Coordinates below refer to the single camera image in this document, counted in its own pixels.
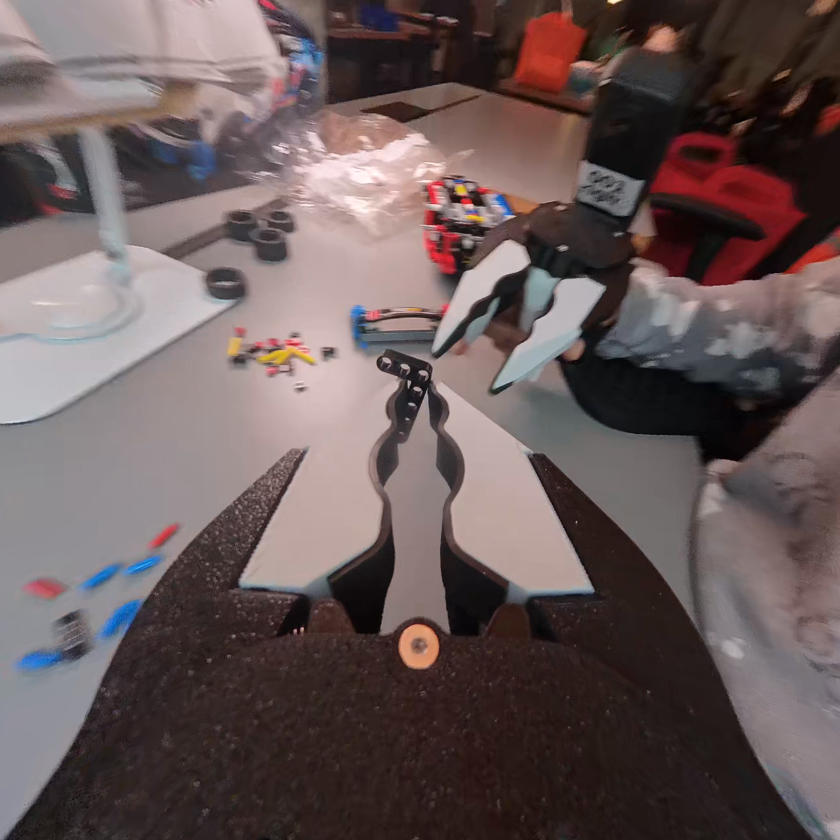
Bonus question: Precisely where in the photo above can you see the blue and grey wing assembly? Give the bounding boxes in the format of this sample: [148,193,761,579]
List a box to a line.
[349,303,451,349]

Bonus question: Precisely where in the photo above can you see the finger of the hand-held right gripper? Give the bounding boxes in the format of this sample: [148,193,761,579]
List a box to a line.
[489,274,608,395]
[431,239,531,359]

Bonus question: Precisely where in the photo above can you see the clear plastic bag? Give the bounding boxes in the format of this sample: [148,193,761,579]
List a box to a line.
[269,108,475,238]

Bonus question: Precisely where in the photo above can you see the brick-built car chassis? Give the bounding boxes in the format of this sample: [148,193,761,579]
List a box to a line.
[421,175,521,276]

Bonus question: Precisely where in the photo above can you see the black angled beam with holes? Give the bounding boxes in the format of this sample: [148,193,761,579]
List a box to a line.
[377,349,434,441]

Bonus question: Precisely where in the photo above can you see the black brick with white print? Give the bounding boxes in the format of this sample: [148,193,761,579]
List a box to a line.
[50,608,92,660]

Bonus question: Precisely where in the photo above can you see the person's right forearm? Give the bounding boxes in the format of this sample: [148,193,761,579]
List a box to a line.
[600,241,840,403]

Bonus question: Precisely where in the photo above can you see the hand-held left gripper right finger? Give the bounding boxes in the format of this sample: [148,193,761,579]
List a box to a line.
[427,382,596,635]

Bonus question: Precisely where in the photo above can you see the background table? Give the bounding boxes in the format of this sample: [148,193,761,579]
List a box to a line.
[325,0,501,101]

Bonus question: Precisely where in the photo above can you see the dark cloth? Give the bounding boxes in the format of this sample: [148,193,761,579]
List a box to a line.
[560,353,731,462]

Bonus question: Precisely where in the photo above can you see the blue and red pieces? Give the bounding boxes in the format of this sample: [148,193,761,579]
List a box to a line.
[16,554,165,672]

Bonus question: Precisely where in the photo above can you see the toy car box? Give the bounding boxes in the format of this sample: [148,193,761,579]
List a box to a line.
[0,0,329,219]

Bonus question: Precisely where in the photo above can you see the pile of small mixed bricks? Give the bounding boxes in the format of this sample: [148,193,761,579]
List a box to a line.
[226,325,340,394]

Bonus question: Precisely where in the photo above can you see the white book stand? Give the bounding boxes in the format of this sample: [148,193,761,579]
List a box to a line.
[0,85,238,425]

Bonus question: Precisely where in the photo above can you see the red chair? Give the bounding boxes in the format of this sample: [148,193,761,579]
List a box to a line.
[645,130,809,287]

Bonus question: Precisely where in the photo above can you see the orange bag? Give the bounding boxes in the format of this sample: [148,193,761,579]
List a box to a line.
[514,12,589,94]

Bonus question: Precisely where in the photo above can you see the person's camouflage sweatshirt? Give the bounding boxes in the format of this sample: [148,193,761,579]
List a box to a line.
[688,367,840,840]

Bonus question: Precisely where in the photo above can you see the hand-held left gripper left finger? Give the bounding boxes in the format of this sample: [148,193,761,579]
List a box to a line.
[238,384,412,635]

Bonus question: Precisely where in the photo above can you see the instruction booklet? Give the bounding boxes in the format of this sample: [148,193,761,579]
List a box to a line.
[0,0,284,127]

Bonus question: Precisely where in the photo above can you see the person's right hand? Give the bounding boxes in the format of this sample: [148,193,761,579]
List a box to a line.
[456,317,526,357]

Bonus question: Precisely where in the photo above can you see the grey desk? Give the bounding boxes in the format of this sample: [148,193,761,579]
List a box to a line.
[0,82,723,840]

